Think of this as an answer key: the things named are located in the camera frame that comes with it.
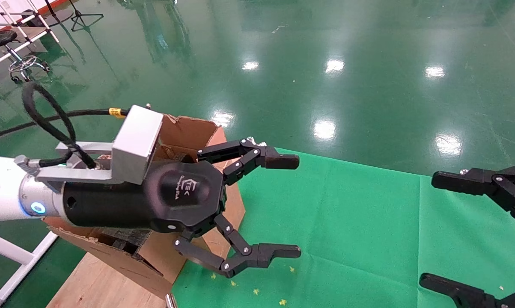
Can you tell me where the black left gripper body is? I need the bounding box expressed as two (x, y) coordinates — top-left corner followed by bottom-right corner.
(63, 160), (228, 234)

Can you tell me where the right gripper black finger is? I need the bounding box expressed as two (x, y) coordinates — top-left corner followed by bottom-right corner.
(419, 273), (515, 308)
(432, 165), (515, 231)

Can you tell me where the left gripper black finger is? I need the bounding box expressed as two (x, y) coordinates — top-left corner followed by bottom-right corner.
(174, 214), (301, 278)
(196, 138), (300, 185)

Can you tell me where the small taped cardboard box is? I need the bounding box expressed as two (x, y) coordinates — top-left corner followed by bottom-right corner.
(197, 160), (246, 262)

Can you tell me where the large open cardboard carton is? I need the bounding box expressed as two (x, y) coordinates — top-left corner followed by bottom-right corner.
(43, 113), (229, 300)

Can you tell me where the black foam insert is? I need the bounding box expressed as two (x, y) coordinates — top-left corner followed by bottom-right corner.
(98, 228), (152, 254)

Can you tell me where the green cloth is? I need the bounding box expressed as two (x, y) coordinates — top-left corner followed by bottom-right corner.
(172, 148), (515, 308)

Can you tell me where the black tripod stand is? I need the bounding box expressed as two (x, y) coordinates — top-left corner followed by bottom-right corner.
(68, 0), (104, 33)

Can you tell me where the black round stool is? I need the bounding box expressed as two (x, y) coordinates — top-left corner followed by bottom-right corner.
(0, 30), (51, 84)

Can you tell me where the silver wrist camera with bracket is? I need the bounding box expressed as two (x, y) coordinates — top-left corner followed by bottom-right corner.
(37, 105), (164, 185)

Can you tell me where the black braided cable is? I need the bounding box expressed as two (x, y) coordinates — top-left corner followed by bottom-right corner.
(0, 81), (131, 169)

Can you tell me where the white table leg frame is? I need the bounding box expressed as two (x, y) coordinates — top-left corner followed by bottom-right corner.
(0, 229), (59, 308)

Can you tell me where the white pipe rack frame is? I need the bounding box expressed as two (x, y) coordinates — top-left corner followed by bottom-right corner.
(0, 0), (61, 87)

